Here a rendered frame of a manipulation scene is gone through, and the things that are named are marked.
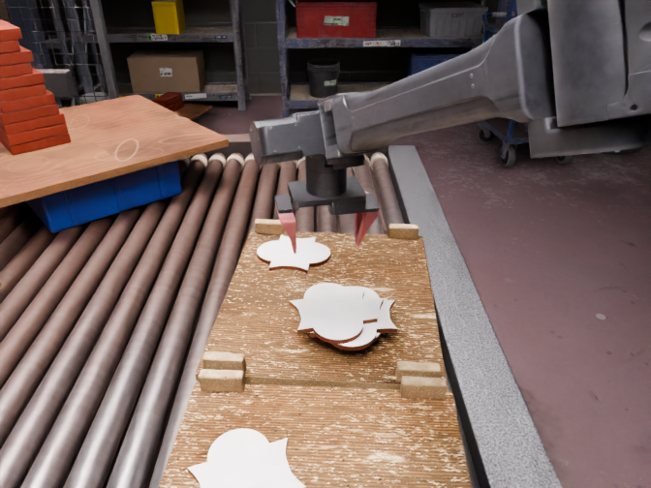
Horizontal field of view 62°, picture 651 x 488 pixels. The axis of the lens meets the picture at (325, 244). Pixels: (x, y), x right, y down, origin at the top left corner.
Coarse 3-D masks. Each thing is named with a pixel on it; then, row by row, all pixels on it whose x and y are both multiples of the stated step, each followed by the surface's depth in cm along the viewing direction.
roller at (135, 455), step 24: (240, 168) 146; (216, 192) 131; (216, 216) 119; (216, 240) 112; (192, 264) 102; (192, 288) 96; (192, 312) 91; (168, 336) 84; (168, 360) 80; (144, 384) 77; (168, 384) 77; (144, 408) 72; (168, 408) 75; (144, 432) 69; (120, 456) 66; (144, 456) 66; (120, 480) 63; (144, 480) 65
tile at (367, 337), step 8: (368, 304) 83; (376, 304) 83; (376, 312) 82; (384, 320) 80; (368, 328) 78; (376, 328) 78; (384, 328) 78; (312, 336) 78; (360, 336) 77; (368, 336) 77; (336, 344) 76; (344, 344) 75; (352, 344) 75; (360, 344) 75; (368, 344) 76
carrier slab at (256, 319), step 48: (336, 240) 106; (384, 240) 106; (240, 288) 93; (288, 288) 93; (384, 288) 93; (240, 336) 82; (288, 336) 82; (384, 336) 82; (432, 336) 82; (288, 384) 75; (336, 384) 74; (384, 384) 74
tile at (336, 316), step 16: (320, 288) 85; (336, 288) 85; (304, 304) 82; (320, 304) 82; (336, 304) 82; (352, 304) 82; (304, 320) 78; (320, 320) 78; (336, 320) 78; (352, 320) 78; (368, 320) 79; (320, 336) 76; (336, 336) 76; (352, 336) 76
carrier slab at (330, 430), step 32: (256, 384) 73; (192, 416) 69; (224, 416) 69; (256, 416) 69; (288, 416) 69; (320, 416) 69; (352, 416) 69; (384, 416) 69; (416, 416) 69; (448, 416) 69; (192, 448) 64; (288, 448) 64; (320, 448) 64; (352, 448) 64; (384, 448) 64; (416, 448) 64; (448, 448) 64; (192, 480) 61; (320, 480) 61; (352, 480) 61; (384, 480) 61; (416, 480) 61; (448, 480) 61
